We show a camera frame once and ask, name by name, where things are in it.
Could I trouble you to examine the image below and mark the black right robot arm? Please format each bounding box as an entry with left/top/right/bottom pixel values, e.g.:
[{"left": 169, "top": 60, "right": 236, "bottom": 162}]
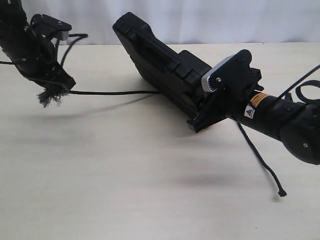
[{"left": 187, "top": 66, "right": 320, "bottom": 165}]

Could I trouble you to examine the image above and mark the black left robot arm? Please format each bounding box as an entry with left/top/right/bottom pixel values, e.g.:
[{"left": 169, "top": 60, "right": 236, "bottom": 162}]
[{"left": 0, "top": 0, "right": 76, "bottom": 92}]

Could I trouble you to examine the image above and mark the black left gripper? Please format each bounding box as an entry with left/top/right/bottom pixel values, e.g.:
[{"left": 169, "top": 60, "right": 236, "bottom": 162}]
[{"left": 18, "top": 40, "right": 76, "bottom": 90}]

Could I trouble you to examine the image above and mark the black cord with frayed end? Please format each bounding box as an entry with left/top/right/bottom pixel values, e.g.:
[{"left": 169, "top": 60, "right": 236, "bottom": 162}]
[{"left": 36, "top": 86, "right": 288, "bottom": 198}]

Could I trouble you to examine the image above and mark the black plastic carrying case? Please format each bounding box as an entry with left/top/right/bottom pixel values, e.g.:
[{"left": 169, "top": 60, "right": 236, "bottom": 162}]
[{"left": 112, "top": 12, "right": 211, "bottom": 119}]

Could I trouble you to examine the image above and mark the white backdrop curtain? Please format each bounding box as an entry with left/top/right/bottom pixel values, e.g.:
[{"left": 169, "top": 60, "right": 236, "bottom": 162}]
[{"left": 22, "top": 0, "right": 320, "bottom": 45}]

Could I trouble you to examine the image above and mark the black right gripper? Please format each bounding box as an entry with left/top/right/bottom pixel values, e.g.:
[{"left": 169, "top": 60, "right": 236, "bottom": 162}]
[{"left": 186, "top": 67, "right": 263, "bottom": 133}]

